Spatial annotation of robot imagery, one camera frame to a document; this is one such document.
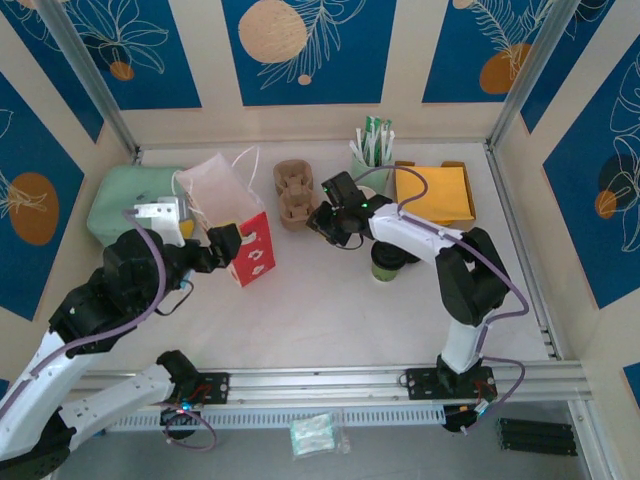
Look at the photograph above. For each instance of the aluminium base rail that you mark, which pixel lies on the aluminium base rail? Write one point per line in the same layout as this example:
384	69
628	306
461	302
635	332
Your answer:
320	385

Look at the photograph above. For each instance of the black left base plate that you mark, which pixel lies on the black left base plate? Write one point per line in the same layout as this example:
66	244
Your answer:
217	387

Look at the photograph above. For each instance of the black left base electronics box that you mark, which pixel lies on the black left base electronics box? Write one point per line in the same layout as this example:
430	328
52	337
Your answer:
175	425

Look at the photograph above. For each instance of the aluminium frame post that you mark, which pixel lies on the aluminium frame post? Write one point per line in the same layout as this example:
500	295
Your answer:
535	65
90	65

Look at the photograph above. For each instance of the black bar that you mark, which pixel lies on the black bar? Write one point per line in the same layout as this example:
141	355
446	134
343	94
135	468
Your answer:
540	448
535	425
537	436

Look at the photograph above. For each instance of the green stirrer packet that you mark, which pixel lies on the green stirrer packet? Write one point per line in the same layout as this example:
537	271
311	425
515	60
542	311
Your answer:
386	125
370	127

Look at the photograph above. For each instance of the black right base electronics box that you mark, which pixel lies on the black right base electronics box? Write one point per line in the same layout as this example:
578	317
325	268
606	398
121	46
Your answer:
455	422

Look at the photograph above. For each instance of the black base electronics box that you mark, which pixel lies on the black base electronics box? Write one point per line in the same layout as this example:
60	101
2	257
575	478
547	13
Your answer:
455	422
175	425

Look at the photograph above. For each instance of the mint green lidded container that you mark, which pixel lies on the mint green lidded container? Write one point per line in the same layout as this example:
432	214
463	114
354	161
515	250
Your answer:
120	195

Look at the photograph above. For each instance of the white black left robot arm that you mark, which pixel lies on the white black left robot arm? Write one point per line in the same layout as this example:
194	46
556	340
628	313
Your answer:
35	385

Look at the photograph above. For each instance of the plastic bag of white packets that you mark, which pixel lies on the plastic bag of white packets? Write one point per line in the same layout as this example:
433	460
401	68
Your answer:
311	435

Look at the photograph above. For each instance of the red white paper gift bag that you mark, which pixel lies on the red white paper gift bag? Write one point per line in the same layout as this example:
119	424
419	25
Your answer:
220	190

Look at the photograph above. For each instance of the aluminium side rail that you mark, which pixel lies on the aluminium side rail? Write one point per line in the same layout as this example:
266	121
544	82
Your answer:
520	235

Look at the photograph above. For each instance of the black plastic cup lid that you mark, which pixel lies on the black plastic cup lid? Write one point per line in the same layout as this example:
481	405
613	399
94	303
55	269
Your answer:
387	255

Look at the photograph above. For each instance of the small clear plastic bag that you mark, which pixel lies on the small clear plastic bag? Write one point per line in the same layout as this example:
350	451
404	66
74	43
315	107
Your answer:
342	440

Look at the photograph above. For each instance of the white blue paper packet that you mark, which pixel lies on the white blue paper packet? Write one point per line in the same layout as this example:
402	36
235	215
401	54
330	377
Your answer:
188	284

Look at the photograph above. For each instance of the cardboard napkin tray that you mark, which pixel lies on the cardboard napkin tray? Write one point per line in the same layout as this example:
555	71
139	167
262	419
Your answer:
455	163

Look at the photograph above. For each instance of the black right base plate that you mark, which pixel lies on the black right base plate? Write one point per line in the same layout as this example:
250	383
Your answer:
420	382

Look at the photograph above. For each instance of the mint green holder cup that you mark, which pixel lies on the mint green holder cup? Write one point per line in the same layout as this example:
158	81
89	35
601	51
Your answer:
381	179

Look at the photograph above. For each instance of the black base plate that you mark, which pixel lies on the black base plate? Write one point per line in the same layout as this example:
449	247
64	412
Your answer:
217	387
420	382

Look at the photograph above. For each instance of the brown pulp cup carrier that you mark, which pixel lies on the brown pulp cup carrier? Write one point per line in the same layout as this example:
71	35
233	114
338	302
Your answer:
295	195

